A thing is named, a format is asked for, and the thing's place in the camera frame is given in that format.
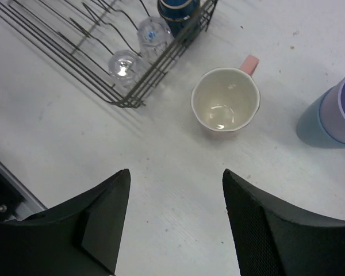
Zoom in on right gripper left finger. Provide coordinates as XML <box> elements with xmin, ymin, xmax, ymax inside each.
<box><xmin>0</xmin><ymin>169</ymin><xmax>131</xmax><ymax>275</ymax></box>

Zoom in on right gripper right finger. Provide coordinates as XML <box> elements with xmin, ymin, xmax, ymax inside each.
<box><xmin>222</xmin><ymin>169</ymin><xmax>345</xmax><ymax>275</ymax></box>

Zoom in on light blue plastic cup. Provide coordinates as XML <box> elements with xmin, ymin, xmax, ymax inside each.
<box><xmin>296</xmin><ymin>87</ymin><xmax>345</xmax><ymax>149</ymax></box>

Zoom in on lavender plastic cup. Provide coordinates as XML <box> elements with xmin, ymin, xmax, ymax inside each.
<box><xmin>320</xmin><ymin>77</ymin><xmax>345</xmax><ymax>144</ymax></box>

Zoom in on pink mug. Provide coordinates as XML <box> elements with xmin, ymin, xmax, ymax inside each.
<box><xmin>190</xmin><ymin>55</ymin><xmax>261</xmax><ymax>138</ymax></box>

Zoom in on dark blue cup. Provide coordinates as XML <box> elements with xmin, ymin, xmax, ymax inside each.
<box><xmin>157</xmin><ymin>0</ymin><xmax>201</xmax><ymax>37</ymax></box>

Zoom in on clear glass at rack front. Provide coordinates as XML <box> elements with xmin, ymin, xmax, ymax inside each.
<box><xmin>108</xmin><ymin>50</ymin><xmax>143</xmax><ymax>89</ymax></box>

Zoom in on clear glass near blue cup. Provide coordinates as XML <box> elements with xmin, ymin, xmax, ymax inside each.
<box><xmin>137</xmin><ymin>17</ymin><xmax>174</xmax><ymax>64</ymax></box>

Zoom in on aluminium mounting rail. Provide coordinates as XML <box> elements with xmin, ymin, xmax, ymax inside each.
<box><xmin>0</xmin><ymin>161</ymin><xmax>47</xmax><ymax>222</ymax></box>

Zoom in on wire dish rack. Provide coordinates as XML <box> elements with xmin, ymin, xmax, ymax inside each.
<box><xmin>0</xmin><ymin>1</ymin><xmax>217</xmax><ymax>108</ymax></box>

